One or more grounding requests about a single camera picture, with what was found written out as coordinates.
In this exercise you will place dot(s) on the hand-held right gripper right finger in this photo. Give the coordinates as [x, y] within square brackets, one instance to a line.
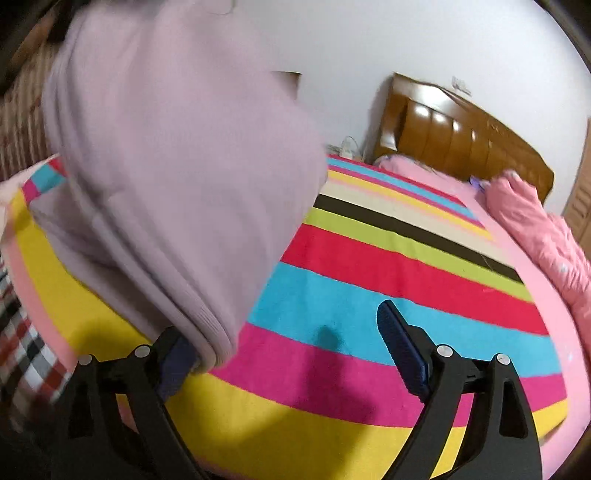
[406, 355]

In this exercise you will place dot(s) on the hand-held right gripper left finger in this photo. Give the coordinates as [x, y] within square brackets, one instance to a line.
[173, 369]

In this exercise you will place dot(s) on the lilac pants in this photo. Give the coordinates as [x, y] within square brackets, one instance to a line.
[184, 161]

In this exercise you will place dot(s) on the multicoloured striped blanket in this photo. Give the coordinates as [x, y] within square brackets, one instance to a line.
[369, 286]

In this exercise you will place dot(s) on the red white checked cloth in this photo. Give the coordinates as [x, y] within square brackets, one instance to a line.
[27, 360]

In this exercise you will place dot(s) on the pink bed sheet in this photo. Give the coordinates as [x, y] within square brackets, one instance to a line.
[531, 258]

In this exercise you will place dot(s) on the small purple object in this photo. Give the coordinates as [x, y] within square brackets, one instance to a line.
[479, 183]

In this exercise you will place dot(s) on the pink duvet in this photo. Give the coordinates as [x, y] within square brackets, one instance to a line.
[545, 221]

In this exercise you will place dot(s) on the brown wooden headboard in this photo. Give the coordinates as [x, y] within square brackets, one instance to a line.
[443, 138]

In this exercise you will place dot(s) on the light wooden door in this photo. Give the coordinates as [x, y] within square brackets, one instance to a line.
[581, 198]

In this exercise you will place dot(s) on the brown patterned curtain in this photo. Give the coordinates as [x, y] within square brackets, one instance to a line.
[23, 115]

